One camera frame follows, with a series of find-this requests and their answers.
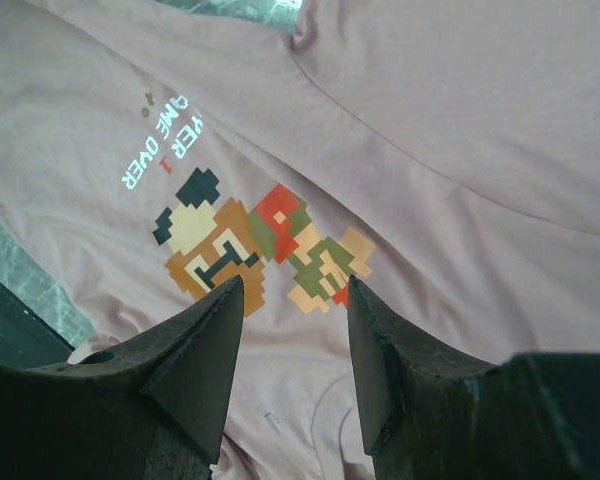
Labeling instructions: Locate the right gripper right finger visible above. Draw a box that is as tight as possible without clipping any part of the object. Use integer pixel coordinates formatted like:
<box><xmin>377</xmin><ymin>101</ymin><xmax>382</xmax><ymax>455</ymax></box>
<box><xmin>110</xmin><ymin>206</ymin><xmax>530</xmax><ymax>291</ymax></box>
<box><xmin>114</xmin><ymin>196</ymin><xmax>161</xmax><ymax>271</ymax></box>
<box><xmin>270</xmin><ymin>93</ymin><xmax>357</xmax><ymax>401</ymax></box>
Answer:
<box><xmin>347</xmin><ymin>278</ymin><xmax>600</xmax><ymax>479</ymax></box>

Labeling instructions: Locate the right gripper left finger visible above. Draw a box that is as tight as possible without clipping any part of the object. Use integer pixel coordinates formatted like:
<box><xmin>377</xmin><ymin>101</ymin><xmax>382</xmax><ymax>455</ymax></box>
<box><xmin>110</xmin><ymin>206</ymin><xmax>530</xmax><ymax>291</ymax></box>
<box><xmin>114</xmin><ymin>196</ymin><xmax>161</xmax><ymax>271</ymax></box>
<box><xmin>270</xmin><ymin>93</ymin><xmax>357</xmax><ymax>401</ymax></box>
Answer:
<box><xmin>0</xmin><ymin>277</ymin><xmax>244</xmax><ymax>479</ymax></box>

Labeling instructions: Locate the pink printed t shirt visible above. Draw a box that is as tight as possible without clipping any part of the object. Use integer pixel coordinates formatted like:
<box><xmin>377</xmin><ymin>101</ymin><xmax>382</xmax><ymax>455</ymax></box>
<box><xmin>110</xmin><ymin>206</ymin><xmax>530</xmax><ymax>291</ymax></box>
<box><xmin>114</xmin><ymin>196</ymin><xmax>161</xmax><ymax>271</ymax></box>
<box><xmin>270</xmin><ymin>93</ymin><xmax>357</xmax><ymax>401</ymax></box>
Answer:
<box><xmin>0</xmin><ymin>1</ymin><xmax>600</xmax><ymax>479</ymax></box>

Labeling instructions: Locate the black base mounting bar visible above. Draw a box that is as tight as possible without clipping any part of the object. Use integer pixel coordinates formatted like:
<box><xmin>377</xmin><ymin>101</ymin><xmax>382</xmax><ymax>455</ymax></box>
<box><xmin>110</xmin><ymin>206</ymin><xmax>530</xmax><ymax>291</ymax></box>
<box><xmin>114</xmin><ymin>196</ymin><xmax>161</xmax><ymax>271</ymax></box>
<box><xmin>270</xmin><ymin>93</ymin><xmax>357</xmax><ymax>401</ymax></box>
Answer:
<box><xmin>0</xmin><ymin>282</ymin><xmax>74</xmax><ymax>368</ymax></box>

